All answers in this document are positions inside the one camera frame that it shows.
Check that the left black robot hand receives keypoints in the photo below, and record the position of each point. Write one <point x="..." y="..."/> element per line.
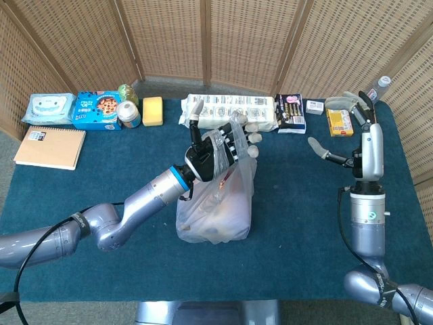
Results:
<point x="203" y="159"/>

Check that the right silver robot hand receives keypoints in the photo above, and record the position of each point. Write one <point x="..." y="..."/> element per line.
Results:
<point x="372" y="152"/>

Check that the clear plastic shopping bag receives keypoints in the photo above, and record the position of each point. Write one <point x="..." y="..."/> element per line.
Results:
<point x="243" y="183"/>

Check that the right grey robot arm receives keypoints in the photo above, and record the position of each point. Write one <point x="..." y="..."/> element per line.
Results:
<point x="367" y="230"/>

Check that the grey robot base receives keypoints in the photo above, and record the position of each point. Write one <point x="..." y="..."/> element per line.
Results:
<point x="203" y="313"/>

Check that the orange snack packet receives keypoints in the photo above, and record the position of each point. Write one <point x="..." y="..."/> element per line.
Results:
<point x="228" y="179"/>

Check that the yellow box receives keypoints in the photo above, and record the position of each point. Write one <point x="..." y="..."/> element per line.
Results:
<point x="339" y="125"/>

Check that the white bagged package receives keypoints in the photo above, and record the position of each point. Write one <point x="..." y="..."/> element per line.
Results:
<point x="220" y="223"/>

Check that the clear water bottle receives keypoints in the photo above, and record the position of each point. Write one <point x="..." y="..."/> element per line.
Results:
<point x="380" y="84"/>

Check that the yellow sponge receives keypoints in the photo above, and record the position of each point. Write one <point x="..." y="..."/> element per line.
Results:
<point x="153" y="111"/>

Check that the small white box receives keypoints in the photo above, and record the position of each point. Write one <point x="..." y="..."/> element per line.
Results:
<point x="315" y="107"/>

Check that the white long snack package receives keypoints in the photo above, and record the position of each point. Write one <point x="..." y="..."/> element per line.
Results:
<point x="264" y="108"/>

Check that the white lidded snack jar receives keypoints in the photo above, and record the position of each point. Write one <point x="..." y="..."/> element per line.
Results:
<point x="128" y="113"/>

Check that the black snack packet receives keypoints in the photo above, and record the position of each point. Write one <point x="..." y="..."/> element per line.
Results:
<point x="291" y="115"/>

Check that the teal table cloth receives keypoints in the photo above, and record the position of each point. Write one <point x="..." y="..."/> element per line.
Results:
<point x="287" y="203"/>

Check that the green bottle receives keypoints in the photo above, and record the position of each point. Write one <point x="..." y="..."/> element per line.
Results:
<point x="128" y="93"/>

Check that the blue cookie box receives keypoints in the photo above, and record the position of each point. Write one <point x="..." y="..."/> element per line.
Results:
<point x="91" y="113"/>

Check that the wicker folding screen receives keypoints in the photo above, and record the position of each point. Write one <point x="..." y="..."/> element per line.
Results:
<point x="169" y="37"/>

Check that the brown spiral notebook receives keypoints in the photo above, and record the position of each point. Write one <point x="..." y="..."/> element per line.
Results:
<point x="50" y="147"/>

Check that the light blue wet wipes pack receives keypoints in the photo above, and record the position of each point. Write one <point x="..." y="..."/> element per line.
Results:
<point x="47" y="108"/>

